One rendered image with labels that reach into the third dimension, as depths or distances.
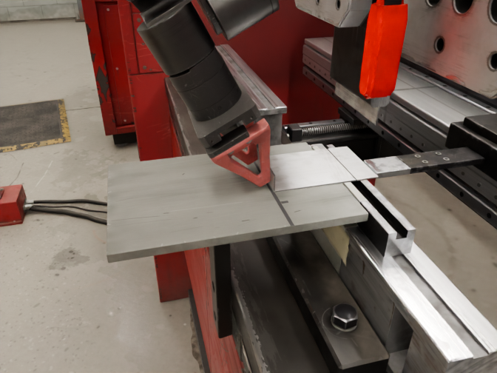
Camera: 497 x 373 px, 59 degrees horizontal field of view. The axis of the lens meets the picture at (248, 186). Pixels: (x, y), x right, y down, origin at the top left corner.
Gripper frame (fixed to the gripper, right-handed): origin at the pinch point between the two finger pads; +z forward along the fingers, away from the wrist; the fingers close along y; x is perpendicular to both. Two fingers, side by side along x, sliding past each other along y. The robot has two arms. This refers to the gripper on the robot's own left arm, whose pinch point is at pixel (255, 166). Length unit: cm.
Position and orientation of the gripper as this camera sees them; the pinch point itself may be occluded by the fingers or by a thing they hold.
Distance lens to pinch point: 51.7
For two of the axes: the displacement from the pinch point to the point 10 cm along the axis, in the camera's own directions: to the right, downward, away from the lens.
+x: -8.6, 5.1, 0.5
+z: 4.5, 7.0, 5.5
